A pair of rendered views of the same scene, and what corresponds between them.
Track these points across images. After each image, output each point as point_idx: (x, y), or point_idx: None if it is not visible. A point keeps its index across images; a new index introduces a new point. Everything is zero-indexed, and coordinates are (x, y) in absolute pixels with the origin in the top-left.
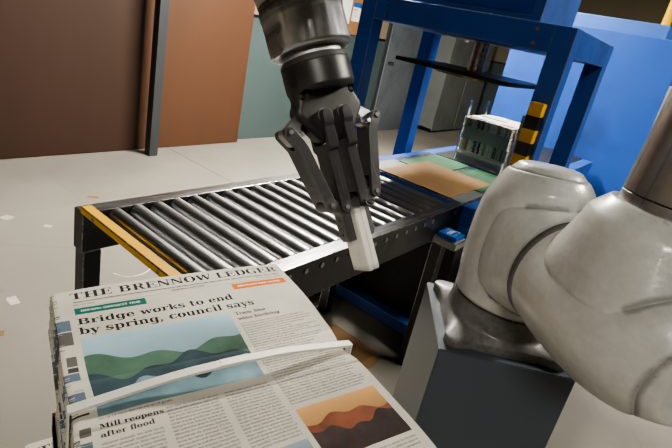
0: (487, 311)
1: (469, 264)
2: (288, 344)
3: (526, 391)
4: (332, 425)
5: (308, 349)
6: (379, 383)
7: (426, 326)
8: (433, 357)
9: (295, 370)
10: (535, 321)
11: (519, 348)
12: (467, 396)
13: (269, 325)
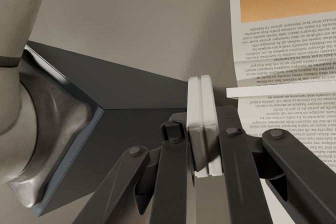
0: (33, 104)
1: (4, 150)
2: (305, 113)
3: (57, 60)
4: None
5: (293, 83)
6: (232, 23)
7: (82, 165)
8: (109, 117)
9: (318, 67)
10: None
11: (35, 73)
12: (101, 87)
13: (316, 152)
